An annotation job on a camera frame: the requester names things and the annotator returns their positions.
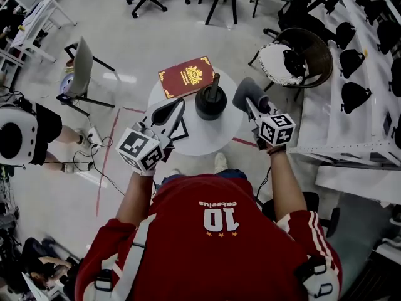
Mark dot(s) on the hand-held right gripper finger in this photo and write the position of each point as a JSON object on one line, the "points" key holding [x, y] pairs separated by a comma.
{"points": [[253, 110]]}

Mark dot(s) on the red book with gold ornament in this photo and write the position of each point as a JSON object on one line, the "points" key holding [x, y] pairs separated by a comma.
{"points": [[186, 77]]}

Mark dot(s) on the person's white left shoe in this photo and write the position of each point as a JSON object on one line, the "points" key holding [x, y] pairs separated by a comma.
{"points": [[174, 172]]}

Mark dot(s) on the black vase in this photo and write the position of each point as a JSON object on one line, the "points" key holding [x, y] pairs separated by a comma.
{"points": [[210, 111]]}

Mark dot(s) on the white seat cushion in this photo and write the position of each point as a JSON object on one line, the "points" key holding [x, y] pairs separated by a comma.
{"points": [[272, 63]]}

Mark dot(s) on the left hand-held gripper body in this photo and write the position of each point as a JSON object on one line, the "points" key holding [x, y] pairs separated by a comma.
{"points": [[134, 146]]}

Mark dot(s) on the row of black bags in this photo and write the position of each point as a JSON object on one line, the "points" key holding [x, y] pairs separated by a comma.
{"points": [[354, 97]]}

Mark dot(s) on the white power strip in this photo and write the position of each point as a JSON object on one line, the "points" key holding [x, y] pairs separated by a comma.
{"points": [[94, 135]]}

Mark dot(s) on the white board panel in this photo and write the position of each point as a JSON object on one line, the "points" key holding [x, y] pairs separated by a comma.
{"points": [[354, 183]]}

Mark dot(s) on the grey cloth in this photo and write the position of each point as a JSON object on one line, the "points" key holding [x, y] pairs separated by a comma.
{"points": [[247, 92]]}

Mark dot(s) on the dark wicker chair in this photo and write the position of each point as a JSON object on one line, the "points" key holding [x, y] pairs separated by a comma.
{"points": [[322, 58]]}

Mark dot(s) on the person's right forearm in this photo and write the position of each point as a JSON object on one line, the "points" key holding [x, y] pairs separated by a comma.
{"points": [[286, 187]]}

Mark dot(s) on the person's white right shoe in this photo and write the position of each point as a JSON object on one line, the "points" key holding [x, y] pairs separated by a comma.
{"points": [[220, 161]]}

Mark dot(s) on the white wristband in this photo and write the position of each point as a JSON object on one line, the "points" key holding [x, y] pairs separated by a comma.
{"points": [[145, 172]]}

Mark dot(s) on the person's left forearm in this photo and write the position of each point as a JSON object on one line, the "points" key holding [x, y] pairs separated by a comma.
{"points": [[134, 199]]}

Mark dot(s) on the white body harness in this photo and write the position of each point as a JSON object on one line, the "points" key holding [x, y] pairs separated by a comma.
{"points": [[136, 256]]}

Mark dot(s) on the white round device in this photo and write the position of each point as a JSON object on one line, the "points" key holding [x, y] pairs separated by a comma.
{"points": [[28, 136]]}

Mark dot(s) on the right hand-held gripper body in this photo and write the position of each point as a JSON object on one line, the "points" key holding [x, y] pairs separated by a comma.
{"points": [[277, 130]]}

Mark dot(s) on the person's right hand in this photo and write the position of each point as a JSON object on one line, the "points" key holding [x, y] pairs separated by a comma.
{"points": [[260, 143]]}

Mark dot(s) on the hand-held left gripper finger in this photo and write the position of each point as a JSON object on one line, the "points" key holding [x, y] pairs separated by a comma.
{"points": [[177, 119], [147, 118]]}

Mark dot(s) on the person's red shirt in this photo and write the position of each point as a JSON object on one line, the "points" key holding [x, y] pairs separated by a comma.
{"points": [[203, 262]]}

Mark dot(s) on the white purple floor device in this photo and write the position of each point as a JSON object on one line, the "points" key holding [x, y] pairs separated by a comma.
{"points": [[66, 83]]}

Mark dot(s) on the white desk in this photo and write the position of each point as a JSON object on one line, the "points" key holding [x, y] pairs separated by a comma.
{"points": [[34, 20]]}

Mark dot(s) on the person's white shoe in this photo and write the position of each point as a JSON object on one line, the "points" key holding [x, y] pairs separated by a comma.
{"points": [[220, 161], [174, 172]]}

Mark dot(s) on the white shelving rack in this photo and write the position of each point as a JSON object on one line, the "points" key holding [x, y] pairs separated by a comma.
{"points": [[319, 114]]}

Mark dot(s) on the round white side table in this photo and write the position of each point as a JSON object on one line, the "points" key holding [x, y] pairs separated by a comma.
{"points": [[210, 136]]}

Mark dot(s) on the red gold small box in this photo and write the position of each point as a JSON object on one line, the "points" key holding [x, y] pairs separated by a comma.
{"points": [[69, 66]]}

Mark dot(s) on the black picture frame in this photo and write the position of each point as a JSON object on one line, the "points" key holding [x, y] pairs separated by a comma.
{"points": [[181, 132]]}

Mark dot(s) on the person's blue shorts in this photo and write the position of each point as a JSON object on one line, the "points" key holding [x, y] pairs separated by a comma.
{"points": [[232, 172]]}

